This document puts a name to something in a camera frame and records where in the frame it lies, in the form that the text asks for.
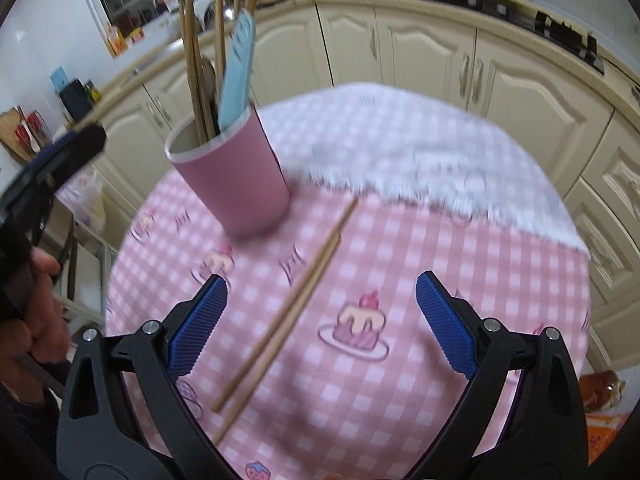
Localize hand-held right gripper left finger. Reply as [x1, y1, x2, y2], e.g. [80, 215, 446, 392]
[56, 275, 230, 466]

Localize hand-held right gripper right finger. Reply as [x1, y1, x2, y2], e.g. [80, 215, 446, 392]
[415, 270, 589, 463]

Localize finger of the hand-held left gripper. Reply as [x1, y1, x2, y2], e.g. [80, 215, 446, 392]
[29, 124, 108, 189]

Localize pink cup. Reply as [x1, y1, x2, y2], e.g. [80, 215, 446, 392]
[164, 104, 292, 239]

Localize light blue plastic utensil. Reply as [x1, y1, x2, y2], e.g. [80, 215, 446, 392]
[218, 8, 258, 134]

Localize person's left forearm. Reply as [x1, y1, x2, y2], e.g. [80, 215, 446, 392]
[0, 385, 66, 480]

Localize person's left hand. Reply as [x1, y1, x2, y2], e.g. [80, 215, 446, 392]
[0, 249, 70, 404]

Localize clear plastic bag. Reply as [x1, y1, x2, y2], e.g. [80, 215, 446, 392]
[56, 166, 107, 232]

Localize red kitchen tools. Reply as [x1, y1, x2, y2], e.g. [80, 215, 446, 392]
[12, 109, 52, 154]

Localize black container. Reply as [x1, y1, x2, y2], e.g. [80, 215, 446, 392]
[59, 78, 94, 119]

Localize orange bottle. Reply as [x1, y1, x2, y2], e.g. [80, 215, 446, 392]
[105, 23, 129, 56]

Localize brown glossy object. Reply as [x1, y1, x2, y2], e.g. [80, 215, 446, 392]
[577, 369, 627, 414]

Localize orange patterned cloth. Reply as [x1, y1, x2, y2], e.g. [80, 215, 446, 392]
[584, 412, 637, 467]

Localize beige kitchen countertop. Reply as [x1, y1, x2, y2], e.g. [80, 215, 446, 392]
[65, 0, 640, 128]

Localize black gas stove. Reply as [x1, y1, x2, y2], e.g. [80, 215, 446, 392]
[389, 0, 607, 77]

